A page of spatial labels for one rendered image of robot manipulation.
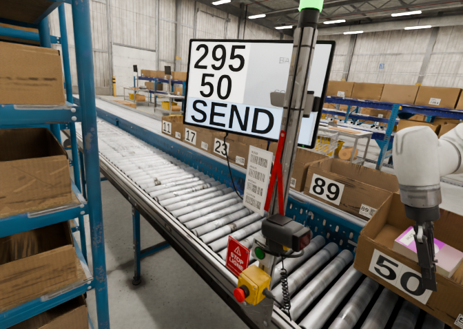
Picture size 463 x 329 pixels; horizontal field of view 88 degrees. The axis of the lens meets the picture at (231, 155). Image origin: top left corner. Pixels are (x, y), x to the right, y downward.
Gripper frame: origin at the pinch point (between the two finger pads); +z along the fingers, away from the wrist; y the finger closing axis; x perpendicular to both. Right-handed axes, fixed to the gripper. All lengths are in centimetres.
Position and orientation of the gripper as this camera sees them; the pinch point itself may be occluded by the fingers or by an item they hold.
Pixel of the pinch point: (428, 275)
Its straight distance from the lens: 92.4
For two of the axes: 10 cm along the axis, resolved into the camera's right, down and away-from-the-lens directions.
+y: -7.3, 1.3, -6.7
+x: 6.7, -0.7, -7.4
